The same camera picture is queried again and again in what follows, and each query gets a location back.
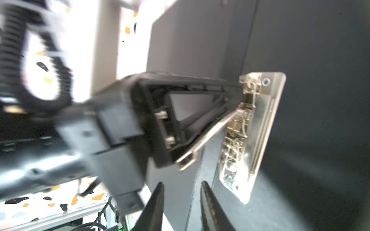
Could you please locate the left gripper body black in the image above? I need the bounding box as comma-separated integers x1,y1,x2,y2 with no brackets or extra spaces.
1,99,148,215

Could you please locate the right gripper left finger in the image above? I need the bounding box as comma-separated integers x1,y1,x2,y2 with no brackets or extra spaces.
132,182,165,231

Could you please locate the black corrugated cable left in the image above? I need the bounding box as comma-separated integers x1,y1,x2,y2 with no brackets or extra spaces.
0,0,74,112

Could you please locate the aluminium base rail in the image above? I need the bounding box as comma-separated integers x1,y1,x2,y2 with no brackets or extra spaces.
1,199,108,231

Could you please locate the orange folder black inside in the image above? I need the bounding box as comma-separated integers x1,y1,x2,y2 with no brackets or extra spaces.
147,1,370,231

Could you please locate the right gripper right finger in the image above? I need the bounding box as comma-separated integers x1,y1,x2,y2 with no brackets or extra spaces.
200,181,236,231

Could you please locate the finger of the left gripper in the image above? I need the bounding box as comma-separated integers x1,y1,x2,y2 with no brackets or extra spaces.
127,72,243,168

